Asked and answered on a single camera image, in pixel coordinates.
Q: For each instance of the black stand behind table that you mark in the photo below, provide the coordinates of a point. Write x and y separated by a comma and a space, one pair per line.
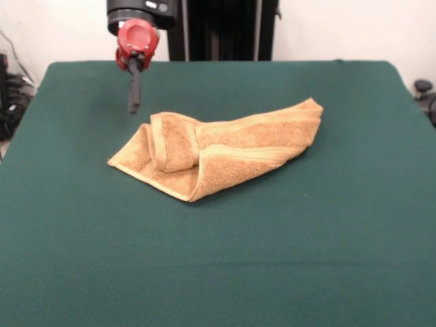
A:
225, 30

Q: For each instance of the grey pedestal foot with caster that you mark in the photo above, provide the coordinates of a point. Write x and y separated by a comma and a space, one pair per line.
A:
422, 86

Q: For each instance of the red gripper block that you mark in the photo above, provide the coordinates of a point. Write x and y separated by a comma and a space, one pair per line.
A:
138, 37

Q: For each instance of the dark green table cloth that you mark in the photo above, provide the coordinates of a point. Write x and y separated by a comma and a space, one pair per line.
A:
204, 255

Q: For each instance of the tan terry towel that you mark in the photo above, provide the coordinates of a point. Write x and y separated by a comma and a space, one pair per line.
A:
221, 153

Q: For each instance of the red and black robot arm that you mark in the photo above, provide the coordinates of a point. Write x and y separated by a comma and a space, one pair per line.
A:
136, 12

